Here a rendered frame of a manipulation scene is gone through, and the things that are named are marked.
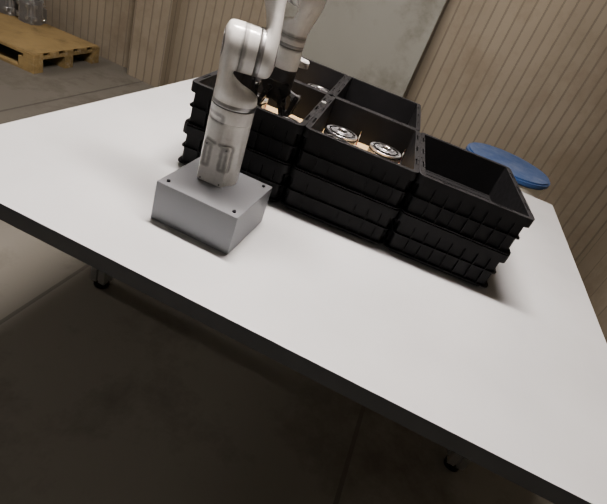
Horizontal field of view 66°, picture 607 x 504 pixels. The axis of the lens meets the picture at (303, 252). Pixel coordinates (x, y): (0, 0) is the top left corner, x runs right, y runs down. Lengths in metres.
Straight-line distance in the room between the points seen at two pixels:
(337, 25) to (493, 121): 1.22
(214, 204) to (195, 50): 3.09
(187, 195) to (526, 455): 0.80
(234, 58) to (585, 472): 0.98
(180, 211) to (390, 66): 2.40
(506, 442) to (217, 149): 0.79
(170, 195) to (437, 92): 2.71
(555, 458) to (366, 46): 2.71
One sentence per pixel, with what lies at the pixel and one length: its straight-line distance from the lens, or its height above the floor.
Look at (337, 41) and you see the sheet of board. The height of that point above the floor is 0.85.
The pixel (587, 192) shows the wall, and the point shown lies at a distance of 3.74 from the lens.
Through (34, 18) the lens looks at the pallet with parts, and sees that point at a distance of 4.45.
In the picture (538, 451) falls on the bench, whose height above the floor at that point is 0.70.
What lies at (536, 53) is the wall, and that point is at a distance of 3.50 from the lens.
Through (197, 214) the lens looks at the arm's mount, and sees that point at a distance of 1.01.
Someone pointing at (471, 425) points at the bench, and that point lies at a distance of 0.93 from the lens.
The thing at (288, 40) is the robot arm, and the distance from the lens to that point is 1.21.
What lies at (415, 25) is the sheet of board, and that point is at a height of 1.09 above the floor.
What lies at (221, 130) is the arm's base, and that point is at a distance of 1.01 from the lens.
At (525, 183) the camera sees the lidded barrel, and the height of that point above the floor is 0.62.
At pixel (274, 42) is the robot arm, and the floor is 1.11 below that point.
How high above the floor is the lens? 1.28
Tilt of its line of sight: 32 degrees down
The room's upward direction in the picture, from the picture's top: 22 degrees clockwise
